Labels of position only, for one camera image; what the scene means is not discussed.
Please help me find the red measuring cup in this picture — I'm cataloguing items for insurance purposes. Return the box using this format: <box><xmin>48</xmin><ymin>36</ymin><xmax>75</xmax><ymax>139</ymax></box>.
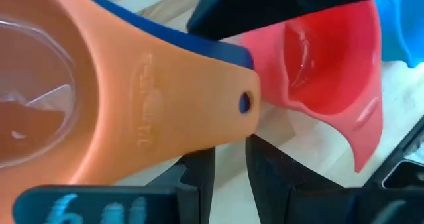
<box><xmin>238</xmin><ymin>0</ymin><xmax>384</xmax><ymax>174</ymax></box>

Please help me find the black aluminium table frame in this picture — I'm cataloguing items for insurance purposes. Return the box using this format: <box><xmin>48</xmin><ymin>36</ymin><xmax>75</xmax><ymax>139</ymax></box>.
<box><xmin>362</xmin><ymin>116</ymin><xmax>424</xmax><ymax>189</ymax></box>

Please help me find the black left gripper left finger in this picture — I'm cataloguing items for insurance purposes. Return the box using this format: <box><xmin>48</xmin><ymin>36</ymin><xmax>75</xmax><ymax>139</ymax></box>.
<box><xmin>13</xmin><ymin>147</ymin><xmax>216</xmax><ymax>224</ymax></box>

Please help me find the orange measuring cup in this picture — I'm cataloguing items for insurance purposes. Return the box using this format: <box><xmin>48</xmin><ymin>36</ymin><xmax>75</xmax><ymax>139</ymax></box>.
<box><xmin>0</xmin><ymin>0</ymin><xmax>262</xmax><ymax>224</ymax></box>

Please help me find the light blue measuring cup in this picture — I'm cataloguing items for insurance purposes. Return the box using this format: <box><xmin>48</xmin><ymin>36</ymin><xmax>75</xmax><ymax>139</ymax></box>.
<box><xmin>374</xmin><ymin>0</ymin><xmax>424</xmax><ymax>69</ymax></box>

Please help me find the dark blue measuring cup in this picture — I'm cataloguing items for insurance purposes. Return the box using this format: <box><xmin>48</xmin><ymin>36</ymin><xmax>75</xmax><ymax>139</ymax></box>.
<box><xmin>71</xmin><ymin>0</ymin><xmax>255</xmax><ymax>115</ymax></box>

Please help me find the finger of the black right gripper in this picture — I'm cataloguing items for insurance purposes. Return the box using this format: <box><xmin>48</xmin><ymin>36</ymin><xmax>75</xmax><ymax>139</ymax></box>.
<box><xmin>185</xmin><ymin>0</ymin><xmax>424</xmax><ymax>41</ymax></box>

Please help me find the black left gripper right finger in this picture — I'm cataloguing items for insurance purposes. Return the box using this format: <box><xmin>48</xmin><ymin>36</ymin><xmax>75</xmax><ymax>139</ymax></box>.
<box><xmin>246</xmin><ymin>134</ymin><xmax>424</xmax><ymax>224</ymax></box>

